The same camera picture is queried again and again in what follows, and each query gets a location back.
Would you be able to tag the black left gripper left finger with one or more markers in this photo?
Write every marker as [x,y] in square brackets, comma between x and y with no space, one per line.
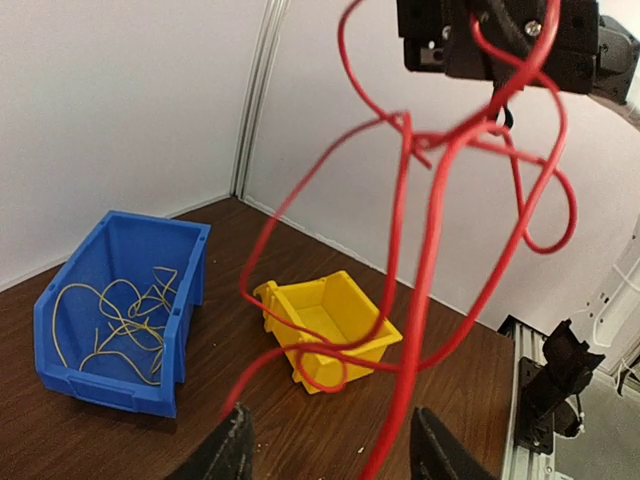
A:
[227,453]

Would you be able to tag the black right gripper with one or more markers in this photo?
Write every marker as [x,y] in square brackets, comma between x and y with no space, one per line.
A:
[437,38]

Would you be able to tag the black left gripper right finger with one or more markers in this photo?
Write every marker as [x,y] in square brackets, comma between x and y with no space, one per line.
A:
[436,454]

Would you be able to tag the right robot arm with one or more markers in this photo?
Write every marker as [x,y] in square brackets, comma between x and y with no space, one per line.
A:
[617,88]

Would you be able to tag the blue plastic bin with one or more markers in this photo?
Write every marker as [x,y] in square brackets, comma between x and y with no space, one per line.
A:
[112,326]

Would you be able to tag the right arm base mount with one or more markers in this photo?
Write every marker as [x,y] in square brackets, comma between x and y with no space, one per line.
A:
[544,409]

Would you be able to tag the right aluminium frame post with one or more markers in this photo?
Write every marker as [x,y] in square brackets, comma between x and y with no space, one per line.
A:
[259,76]

